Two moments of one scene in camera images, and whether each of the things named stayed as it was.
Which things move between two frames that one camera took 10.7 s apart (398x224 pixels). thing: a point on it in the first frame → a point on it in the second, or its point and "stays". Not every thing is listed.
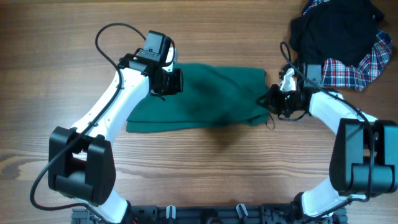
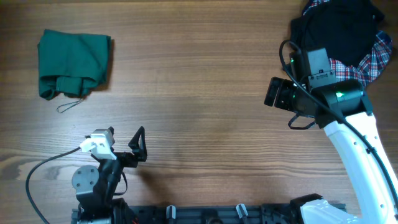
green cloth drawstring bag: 214,96 → 72,64
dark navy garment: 341,31 stays
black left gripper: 176,86 → 130,160
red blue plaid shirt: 337,74 stays
